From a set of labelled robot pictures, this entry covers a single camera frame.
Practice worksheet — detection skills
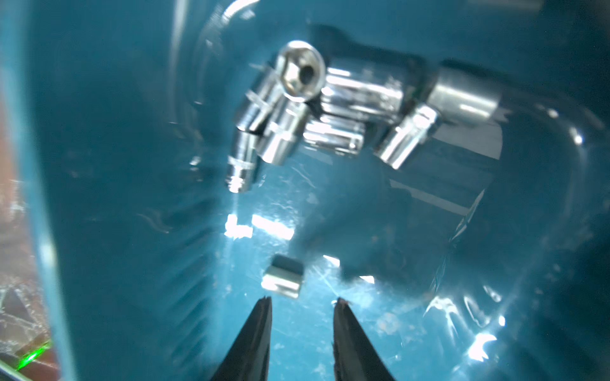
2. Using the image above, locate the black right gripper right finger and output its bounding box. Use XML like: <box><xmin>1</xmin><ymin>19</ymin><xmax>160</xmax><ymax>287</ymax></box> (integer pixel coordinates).
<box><xmin>333</xmin><ymin>298</ymin><xmax>395</xmax><ymax>380</ymax></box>

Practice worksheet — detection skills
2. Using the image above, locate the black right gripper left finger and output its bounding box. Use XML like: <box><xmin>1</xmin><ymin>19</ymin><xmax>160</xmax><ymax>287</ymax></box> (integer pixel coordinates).
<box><xmin>211</xmin><ymin>296</ymin><xmax>273</xmax><ymax>381</ymax></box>

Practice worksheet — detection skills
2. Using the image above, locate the teal plastic storage box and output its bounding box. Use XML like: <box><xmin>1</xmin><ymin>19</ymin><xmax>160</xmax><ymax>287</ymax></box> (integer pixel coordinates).
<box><xmin>1</xmin><ymin>1</ymin><xmax>609</xmax><ymax>380</ymax></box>

